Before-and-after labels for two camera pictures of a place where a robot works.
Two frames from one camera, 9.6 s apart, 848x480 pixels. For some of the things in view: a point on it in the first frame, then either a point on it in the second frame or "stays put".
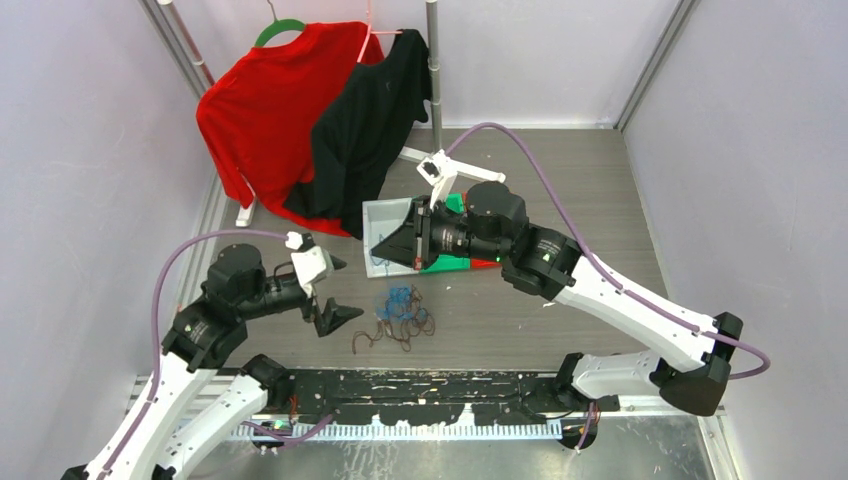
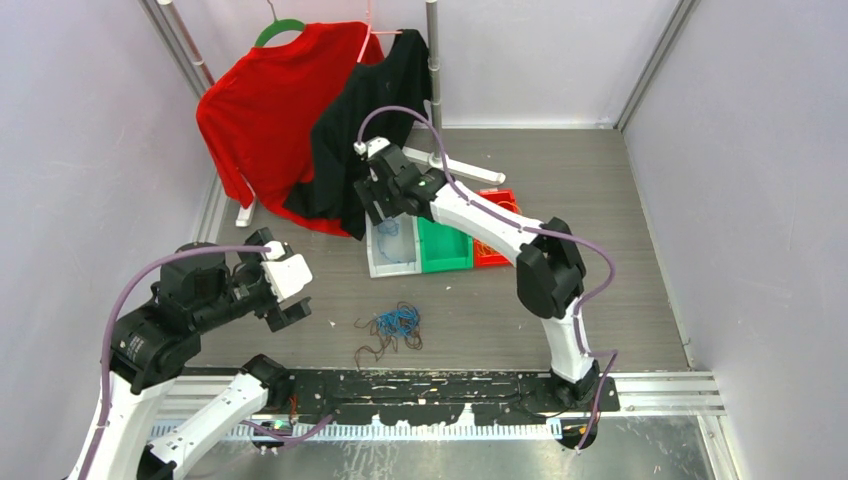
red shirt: (261, 116) stays put
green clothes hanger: (277, 25) stays put
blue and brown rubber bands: (399, 302) to (400, 323)
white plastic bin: (381, 218) stays put
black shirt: (360, 128) stays put
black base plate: (434, 396) stays put
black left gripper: (332, 315) to (278, 316)
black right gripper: (411, 243) to (368, 189)
